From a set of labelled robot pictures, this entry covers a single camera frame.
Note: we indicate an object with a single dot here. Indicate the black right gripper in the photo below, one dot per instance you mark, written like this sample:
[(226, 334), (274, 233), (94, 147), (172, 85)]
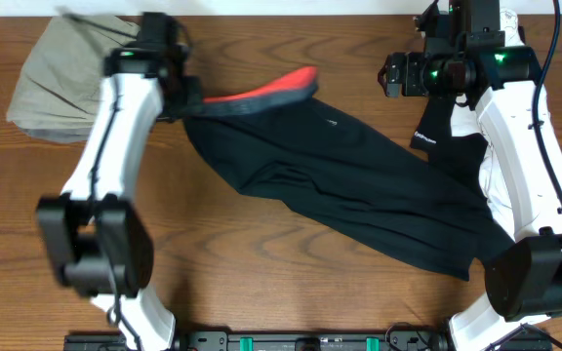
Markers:
[(414, 63)]

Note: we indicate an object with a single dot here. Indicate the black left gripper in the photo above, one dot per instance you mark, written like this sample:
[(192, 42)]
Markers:
[(194, 86)]

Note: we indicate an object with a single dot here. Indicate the black leggings red waistband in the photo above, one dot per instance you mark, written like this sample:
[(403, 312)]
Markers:
[(281, 142)]

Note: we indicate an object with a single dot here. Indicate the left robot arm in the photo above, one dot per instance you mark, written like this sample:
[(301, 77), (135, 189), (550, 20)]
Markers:
[(93, 236)]

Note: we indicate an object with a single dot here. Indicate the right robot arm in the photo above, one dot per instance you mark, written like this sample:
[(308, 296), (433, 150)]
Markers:
[(503, 86)]

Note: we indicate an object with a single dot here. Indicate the black white t-shirt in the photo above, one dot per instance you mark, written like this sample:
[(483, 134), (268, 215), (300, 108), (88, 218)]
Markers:
[(493, 190)]

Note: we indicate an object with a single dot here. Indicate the folded khaki pants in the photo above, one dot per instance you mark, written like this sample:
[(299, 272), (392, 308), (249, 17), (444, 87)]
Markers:
[(57, 95)]

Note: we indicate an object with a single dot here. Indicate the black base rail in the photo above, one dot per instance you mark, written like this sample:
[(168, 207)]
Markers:
[(400, 337)]

